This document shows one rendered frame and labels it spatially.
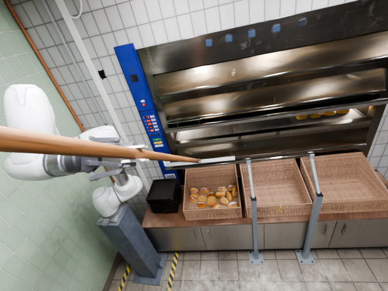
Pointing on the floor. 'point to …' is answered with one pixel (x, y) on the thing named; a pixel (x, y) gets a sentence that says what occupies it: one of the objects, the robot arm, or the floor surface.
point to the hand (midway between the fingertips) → (135, 153)
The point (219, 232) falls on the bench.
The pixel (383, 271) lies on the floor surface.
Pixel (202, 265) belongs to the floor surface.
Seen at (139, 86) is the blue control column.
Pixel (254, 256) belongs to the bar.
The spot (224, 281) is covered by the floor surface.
